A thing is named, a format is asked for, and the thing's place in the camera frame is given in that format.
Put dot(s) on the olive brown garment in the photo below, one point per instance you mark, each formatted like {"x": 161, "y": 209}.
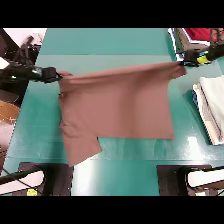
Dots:
{"x": 185, "y": 41}

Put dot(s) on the red garment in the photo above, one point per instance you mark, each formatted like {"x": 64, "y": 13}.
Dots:
{"x": 198, "y": 33}

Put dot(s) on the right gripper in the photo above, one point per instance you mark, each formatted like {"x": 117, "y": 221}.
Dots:
{"x": 190, "y": 58}

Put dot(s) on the beige garment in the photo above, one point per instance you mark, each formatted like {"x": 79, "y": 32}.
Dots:
{"x": 204, "y": 110}

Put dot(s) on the brown T-shirt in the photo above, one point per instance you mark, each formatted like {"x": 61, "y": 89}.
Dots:
{"x": 116, "y": 106}

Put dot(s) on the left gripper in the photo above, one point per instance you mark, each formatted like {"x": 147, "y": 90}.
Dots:
{"x": 50, "y": 75}

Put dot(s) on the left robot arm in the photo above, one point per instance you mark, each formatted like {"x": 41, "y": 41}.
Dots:
{"x": 19, "y": 72}

